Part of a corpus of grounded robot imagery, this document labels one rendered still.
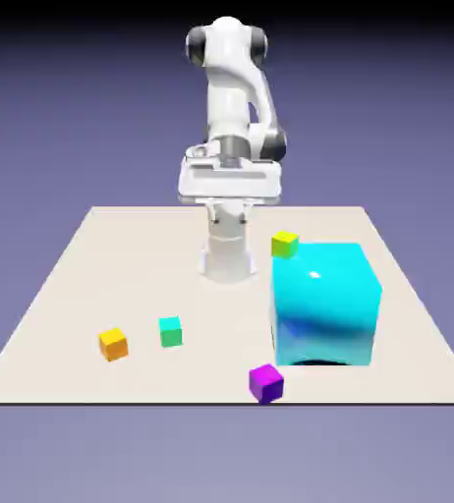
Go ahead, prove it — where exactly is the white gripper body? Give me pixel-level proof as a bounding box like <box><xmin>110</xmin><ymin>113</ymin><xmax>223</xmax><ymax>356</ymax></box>
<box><xmin>177</xmin><ymin>155</ymin><xmax>283</xmax><ymax>206</ymax></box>

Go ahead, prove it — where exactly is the small yellow-green cube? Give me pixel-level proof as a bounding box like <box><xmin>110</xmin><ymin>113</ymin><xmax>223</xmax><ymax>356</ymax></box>
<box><xmin>270</xmin><ymin>230</ymin><xmax>300</xmax><ymax>260</ymax></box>

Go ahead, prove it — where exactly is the small teal cube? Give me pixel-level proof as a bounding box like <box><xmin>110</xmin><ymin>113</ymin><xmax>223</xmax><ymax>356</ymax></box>
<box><xmin>158</xmin><ymin>314</ymin><xmax>184</xmax><ymax>349</ymax></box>

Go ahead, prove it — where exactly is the small orange cube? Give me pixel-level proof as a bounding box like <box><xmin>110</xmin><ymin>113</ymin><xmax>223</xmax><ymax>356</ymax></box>
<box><xmin>97</xmin><ymin>326</ymin><xmax>130</xmax><ymax>363</ymax></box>

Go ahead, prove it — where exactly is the small purple cube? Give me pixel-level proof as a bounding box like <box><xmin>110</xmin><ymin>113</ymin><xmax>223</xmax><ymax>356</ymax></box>
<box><xmin>248</xmin><ymin>363</ymin><xmax>285</xmax><ymax>406</ymax></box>

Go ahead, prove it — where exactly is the large cyan box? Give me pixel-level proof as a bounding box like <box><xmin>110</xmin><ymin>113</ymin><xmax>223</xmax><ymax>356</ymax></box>
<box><xmin>269</xmin><ymin>242</ymin><xmax>384</xmax><ymax>367</ymax></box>

